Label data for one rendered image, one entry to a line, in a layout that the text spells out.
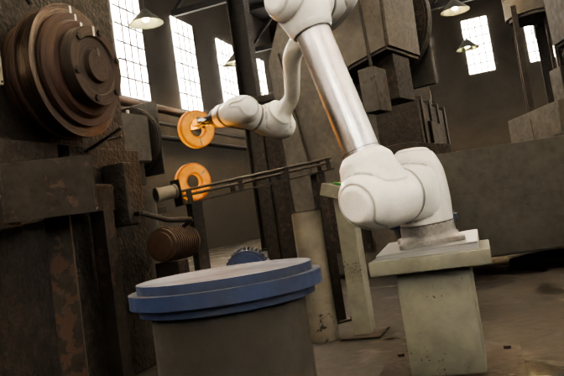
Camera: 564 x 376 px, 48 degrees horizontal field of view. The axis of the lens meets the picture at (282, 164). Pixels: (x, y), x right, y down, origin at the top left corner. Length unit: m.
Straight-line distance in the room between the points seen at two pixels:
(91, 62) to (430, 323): 1.37
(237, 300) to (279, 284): 0.07
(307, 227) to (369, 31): 2.36
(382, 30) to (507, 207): 1.54
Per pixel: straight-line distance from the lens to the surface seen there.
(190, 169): 2.62
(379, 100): 4.32
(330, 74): 1.75
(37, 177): 1.58
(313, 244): 2.55
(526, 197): 3.90
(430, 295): 1.82
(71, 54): 2.20
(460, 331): 1.84
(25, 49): 2.21
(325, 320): 2.58
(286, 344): 1.00
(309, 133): 4.79
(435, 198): 1.81
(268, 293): 0.94
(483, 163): 3.85
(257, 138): 6.45
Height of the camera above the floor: 0.50
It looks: 5 degrees up
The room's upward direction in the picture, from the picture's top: 8 degrees counter-clockwise
